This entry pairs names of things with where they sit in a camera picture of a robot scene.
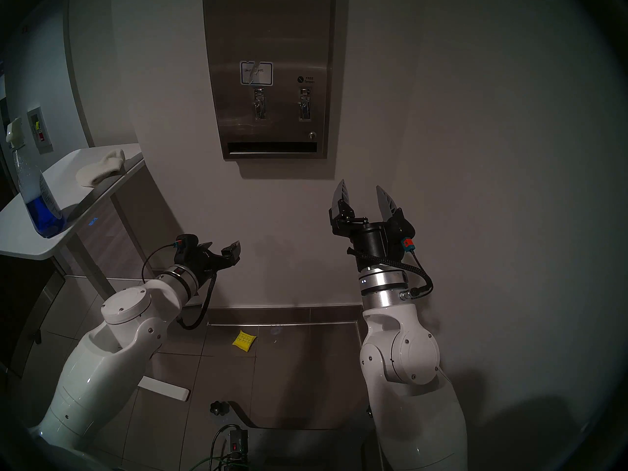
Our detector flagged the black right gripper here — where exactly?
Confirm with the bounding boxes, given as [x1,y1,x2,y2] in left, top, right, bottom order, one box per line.
[329,179,417,270]

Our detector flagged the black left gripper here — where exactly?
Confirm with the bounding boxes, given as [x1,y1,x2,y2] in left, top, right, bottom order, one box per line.
[178,240,242,285]

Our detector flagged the white cloth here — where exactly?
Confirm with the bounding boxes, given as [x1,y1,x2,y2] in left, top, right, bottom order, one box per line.
[75,149,127,188]

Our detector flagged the white table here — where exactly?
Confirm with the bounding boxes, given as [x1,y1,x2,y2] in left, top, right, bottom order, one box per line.
[0,143,192,403]

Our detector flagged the white label with blue border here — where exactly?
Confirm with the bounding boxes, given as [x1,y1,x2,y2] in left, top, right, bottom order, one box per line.
[239,60,274,87]

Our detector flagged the spray bottle with blue liquid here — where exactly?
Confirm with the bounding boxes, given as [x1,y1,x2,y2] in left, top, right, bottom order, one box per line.
[4,117,67,239]

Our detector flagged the black box with red light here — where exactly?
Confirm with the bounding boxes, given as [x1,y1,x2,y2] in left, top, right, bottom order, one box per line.
[228,428,249,459]

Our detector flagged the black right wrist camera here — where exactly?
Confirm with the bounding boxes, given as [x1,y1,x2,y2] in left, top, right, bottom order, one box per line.
[391,220,418,257]

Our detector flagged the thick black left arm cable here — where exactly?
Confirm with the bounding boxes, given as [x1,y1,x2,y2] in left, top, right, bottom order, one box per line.
[177,272,218,331]

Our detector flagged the thin black left camera cable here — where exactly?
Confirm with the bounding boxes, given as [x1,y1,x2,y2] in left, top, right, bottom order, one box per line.
[141,244,178,280]

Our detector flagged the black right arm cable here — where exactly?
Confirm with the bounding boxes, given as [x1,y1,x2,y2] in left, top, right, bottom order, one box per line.
[347,246,435,299]

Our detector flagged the stainless steel wall dispenser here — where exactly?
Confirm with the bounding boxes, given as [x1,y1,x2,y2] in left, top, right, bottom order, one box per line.
[202,0,339,159]

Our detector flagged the black cable at base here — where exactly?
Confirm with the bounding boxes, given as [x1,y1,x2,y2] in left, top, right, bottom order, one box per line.
[210,424,242,471]

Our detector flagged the fire extinguisher wall cabinet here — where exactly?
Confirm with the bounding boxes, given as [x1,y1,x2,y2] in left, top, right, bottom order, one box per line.
[26,106,54,155]

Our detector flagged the green cable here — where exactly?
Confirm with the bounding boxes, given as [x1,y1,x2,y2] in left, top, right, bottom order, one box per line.
[195,454,252,471]

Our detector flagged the grey door frame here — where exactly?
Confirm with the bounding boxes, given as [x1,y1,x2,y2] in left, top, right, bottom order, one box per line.
[62,0,94,148]

